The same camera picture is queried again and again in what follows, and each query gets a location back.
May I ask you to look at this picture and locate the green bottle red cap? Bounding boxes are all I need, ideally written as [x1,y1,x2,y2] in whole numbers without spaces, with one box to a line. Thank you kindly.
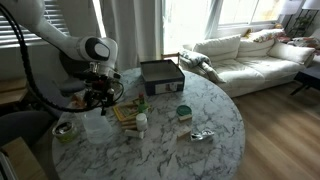
[136,92,150,115]

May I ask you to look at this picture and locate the long wooden block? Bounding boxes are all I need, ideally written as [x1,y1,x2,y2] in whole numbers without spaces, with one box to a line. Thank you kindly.
[119,119,138,127]
[120,123,139,131]

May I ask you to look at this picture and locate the light wooden cabinet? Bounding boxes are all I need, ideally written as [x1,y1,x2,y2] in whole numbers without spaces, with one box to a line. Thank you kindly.
[0,136,48,180]

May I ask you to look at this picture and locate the wooden tray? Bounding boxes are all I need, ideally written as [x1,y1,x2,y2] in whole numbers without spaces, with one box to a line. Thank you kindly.
[112,101,141,122]

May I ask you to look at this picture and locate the brown snack packet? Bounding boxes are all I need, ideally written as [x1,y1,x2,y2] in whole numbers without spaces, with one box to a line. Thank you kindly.
[70,92,87,110]

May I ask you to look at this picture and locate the patterned cushion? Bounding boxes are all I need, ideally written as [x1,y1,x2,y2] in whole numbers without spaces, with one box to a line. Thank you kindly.
[248,28,287,44]

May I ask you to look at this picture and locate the large clear plastic container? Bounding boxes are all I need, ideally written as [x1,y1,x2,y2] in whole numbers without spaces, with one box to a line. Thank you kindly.
[80,107,114,145]

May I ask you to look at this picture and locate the small wooden block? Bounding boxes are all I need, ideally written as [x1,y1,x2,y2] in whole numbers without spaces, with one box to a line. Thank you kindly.
[176,126,193,141]
[178,113,194,122]

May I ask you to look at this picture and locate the grey upholstered chair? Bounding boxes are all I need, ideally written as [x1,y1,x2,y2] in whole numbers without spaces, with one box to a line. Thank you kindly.
[0,74,87,148]

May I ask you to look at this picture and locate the green potted plant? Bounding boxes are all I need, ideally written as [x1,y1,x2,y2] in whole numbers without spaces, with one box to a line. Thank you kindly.
[287,9,315,38]

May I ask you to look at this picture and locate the brown wooden chair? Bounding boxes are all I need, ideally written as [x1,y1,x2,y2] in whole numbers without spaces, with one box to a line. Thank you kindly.
[160,52,181,66]

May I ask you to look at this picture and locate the wooden desk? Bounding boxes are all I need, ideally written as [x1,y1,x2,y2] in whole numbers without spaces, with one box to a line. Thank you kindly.
[0,78,28,107]

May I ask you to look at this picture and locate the crumpled foil wrapper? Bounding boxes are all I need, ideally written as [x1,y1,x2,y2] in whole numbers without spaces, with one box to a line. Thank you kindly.
[190,128,216,143]

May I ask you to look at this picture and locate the black office chair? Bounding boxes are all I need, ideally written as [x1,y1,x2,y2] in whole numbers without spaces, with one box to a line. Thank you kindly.
[58,49,91,79]

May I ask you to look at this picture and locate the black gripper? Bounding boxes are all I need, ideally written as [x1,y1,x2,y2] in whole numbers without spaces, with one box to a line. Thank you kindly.
[78,70,118,117]

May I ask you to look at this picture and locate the dark blue shallow box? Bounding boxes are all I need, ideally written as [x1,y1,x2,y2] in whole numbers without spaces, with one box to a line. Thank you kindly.
[139,59,186,97]

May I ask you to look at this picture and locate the small green rimmed bowl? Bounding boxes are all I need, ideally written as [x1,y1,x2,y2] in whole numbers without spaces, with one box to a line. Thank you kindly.
[51,120,79,145]

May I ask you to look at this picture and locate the white flat device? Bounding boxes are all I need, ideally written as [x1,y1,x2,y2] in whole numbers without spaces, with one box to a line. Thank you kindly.
[0,151,18,180]

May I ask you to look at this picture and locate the grey folded blanket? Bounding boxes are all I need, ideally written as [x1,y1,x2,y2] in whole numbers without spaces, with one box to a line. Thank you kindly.
[178,49,227,85]

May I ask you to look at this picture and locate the yellow toy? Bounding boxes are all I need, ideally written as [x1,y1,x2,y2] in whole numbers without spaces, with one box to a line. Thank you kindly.
[242,28,255,40]

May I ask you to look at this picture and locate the black coffee table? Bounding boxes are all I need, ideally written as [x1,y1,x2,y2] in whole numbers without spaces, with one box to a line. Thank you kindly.
[289,64,320,97]

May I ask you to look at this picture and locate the floral cushion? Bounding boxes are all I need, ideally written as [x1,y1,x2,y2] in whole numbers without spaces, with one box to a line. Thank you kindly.
[287,35,317,50]

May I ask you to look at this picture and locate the white tube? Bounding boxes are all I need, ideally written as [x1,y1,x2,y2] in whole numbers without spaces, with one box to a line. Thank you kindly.
[123,128,146,140]

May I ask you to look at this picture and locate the white curtain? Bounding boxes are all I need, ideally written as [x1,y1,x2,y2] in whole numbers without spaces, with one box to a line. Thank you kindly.
[99,0,165,72]

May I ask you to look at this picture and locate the white sofa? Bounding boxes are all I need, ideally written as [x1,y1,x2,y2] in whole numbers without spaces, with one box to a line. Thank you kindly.
[182,33,317,99]

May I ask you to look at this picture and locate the white window blinds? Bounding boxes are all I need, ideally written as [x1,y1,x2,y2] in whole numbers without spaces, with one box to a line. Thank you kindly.
[0,0,72,46]

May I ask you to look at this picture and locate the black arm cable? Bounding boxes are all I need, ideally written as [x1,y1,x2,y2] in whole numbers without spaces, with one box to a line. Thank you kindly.
[0,3,125,113]

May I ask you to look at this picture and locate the white pill bottle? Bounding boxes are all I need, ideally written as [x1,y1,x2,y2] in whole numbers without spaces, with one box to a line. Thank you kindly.
[135,112,149,132]

